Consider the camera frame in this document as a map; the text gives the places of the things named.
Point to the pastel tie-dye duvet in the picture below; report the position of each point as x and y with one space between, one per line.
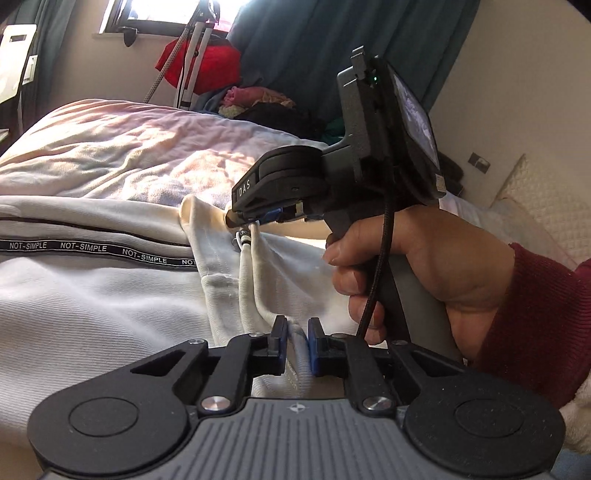
115 147

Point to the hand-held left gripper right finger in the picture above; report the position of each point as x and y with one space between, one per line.
316 346

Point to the white tripod stand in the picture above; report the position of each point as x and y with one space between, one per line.
196 55

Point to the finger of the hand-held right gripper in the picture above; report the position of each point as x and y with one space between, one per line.
273 215

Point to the person's right hand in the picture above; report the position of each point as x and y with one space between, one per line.
443 267

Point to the black armchair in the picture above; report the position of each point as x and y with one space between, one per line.
455 177

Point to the white chair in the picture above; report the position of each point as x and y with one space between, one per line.
14 60

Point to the red bag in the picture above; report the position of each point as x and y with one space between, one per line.
217 64

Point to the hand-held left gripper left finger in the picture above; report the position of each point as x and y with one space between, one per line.
280 344

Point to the person's white fleece clothing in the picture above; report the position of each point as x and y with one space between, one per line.
578 420

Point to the white pants with black stripe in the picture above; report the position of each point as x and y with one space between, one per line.
92 314

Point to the metal wall switch plate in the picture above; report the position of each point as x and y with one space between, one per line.
479 162

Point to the teal curtain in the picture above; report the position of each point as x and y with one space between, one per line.
46 50
300 50

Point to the bright window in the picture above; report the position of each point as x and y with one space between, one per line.
152 14

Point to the pile of mixed clothes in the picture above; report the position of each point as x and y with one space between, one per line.
272 108

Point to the person's right forearm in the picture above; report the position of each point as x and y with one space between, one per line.
545 332

